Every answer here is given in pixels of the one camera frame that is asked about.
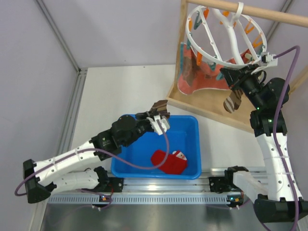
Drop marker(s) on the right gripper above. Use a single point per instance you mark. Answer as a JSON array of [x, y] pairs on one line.
[[237, 77]]

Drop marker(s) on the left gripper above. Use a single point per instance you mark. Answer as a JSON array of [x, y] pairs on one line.
[[144, 115]]

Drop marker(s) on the brown striped sock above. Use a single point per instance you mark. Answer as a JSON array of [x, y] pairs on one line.
[[233, 101], [160, 108]]

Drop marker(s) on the salmon pink cloth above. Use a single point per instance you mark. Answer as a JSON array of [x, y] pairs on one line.
[[207, 79]]

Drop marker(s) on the white round clip hanger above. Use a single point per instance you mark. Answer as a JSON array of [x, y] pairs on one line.
[[220, 38]]

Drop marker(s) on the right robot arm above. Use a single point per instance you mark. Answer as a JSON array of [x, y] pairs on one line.
[[281, 200]]

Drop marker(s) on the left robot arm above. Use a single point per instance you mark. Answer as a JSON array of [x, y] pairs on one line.
[[79, 169]]

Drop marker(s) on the brown hanging sock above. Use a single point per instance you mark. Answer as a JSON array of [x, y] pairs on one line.
[[190, 69]]

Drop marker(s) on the blue plastic bin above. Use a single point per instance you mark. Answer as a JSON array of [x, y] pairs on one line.
[[183, 135]]

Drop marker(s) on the red santa sock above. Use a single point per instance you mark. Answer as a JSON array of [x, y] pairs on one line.
[[175, 163]]

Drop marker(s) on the white base board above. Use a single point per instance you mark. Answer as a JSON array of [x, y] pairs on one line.
[[110, 92]]

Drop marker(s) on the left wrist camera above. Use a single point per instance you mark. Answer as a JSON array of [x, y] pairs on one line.
[[159, 124]]

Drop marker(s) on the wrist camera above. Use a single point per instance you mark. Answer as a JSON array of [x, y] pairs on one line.
[[159, 124], [268, 60]]

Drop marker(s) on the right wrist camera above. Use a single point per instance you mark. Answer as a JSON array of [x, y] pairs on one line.
[[268, 60]]

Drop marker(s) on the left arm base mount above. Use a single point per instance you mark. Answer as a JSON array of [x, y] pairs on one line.
[[113, 184]]

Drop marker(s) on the aluminium rail frame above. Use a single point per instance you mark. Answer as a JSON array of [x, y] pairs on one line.
[[71, 116]]

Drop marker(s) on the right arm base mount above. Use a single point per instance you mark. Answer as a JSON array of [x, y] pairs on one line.
[[221, 185]]

